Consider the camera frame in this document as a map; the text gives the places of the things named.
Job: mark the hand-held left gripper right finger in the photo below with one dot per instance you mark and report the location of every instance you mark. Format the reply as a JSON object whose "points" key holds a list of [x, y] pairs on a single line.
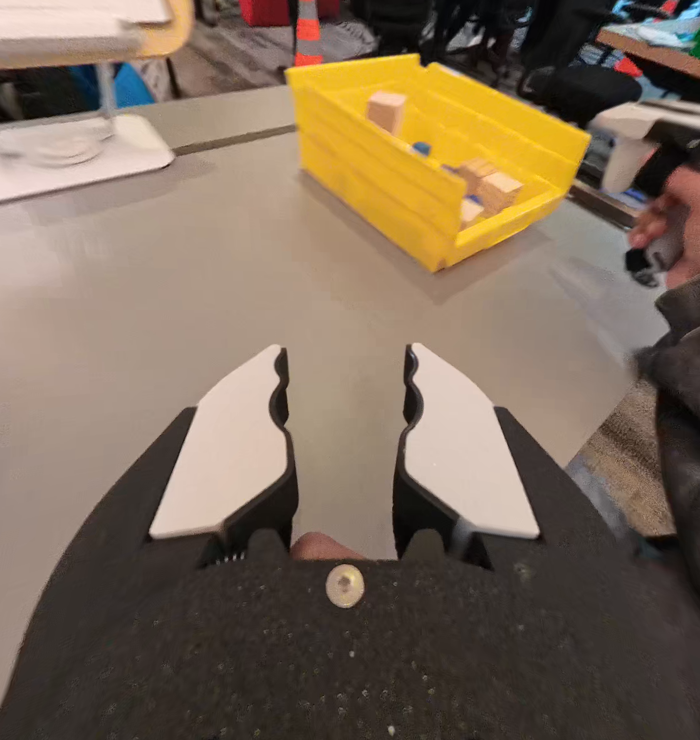
{"points": [[465, 462]]}

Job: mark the orange traffic cone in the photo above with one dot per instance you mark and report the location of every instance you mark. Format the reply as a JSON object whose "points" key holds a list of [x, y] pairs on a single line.
{"points": [[309, 34]]}

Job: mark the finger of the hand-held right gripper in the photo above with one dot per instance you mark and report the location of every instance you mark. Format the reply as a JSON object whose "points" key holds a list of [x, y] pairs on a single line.
{"points": [[621, 156]]}

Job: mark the wooden table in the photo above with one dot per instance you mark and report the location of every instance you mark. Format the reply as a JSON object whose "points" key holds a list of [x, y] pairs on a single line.
{"points": [[650, 52]]}

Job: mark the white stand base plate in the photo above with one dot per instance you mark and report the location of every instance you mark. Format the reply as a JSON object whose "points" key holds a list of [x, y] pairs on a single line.
{"points": [[124, 150]]}

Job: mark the pile of mixed wooden cubes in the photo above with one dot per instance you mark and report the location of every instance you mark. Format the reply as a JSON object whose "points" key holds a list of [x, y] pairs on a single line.
{"points": [[497, 193]]}

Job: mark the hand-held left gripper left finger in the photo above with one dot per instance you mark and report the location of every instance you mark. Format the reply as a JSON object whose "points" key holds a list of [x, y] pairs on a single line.
{"points": [[222, 462]]}

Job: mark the yellow plastic box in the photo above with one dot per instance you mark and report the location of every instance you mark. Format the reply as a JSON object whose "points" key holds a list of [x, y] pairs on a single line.
{"points": [[384, 185]]}

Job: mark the black office chair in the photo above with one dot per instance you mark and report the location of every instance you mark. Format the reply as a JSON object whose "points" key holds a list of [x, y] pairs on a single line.
{"points": [[581, 92]]}

